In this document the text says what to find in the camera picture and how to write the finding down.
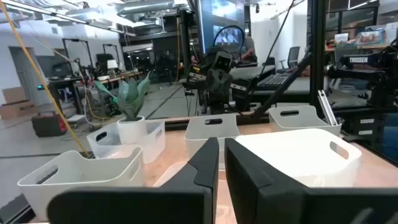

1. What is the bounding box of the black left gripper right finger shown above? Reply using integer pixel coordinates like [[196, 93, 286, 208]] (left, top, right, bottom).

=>
[[224, 137, 398, 224]]

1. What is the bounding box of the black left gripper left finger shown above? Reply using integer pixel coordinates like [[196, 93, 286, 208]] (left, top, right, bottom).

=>
[[46, 136, 220, 224]]

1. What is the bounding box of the grey plastic basket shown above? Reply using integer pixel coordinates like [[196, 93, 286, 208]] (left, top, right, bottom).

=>
[[268, 105, 342, 137], [184, 113, 241, 170]]

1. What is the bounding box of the white item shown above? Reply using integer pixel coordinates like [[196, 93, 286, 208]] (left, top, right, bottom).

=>
[[17, 146, 146, 222]]

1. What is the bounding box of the person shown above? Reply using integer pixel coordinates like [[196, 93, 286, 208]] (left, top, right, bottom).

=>
[[241, 35, 259, 63]]

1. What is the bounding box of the white plastic basket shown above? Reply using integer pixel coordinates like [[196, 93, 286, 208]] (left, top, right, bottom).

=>
[[234, 128, 363, 188]]

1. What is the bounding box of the black keyboard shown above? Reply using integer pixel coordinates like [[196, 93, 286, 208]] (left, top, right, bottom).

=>
[[257, 72, 292, 88]]

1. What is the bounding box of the clear plastic basket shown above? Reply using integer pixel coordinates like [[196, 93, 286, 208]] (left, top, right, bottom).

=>
[[86, 119, 166, 165]]

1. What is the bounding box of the grey office chair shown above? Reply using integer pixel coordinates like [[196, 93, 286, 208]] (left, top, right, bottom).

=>
[[277, 45, 302, 71]]

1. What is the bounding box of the green leafy plant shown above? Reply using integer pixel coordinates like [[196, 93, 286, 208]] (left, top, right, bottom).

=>
[[94, 72, 151, 121]]

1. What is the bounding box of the white plant pot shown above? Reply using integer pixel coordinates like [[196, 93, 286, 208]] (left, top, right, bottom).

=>
[[116, 116, 147, 145]]

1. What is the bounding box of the white table lamp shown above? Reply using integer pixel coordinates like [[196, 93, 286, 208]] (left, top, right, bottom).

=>
[[106, 58, 119, 79]]

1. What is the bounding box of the silver aluminium bar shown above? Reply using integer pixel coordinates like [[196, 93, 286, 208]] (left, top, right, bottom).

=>
[[317, 89, 339, 127]]

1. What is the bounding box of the black desk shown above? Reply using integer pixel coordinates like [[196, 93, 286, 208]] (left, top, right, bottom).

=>
[[45, 75, 84, 115]]

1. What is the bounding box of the red and black case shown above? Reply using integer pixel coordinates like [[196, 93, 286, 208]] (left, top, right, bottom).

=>
[[30, 111, 68, 138]]

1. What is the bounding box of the large brown cardboard box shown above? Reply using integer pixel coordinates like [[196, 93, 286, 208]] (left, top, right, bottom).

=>
[[0, 99, 39, 121]]

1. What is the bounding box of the small brown cardboard box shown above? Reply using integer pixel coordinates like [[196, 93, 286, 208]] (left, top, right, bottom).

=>
[[1, 86, 28, 104]]

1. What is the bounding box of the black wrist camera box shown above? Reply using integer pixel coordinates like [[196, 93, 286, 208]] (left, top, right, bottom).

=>
[[213, 50, 234, 74]]

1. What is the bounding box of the black looped cable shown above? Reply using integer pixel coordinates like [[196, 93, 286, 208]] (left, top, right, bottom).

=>
[[212, 25, 247, 60]]

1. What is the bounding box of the black diagonal frame brace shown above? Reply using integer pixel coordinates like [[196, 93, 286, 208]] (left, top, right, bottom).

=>
[[248, 54, 312, 123]]

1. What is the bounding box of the large wall screen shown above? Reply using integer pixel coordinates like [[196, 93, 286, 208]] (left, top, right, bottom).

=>
[[198, 0, 247, 54]]

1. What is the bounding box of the black frame post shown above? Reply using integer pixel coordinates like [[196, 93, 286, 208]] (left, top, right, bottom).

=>
[[308, 0, 328, 107]]

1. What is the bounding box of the yellow hanging cable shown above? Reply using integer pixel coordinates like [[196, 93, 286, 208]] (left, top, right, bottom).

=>
[[0, 0, 91, 156]]

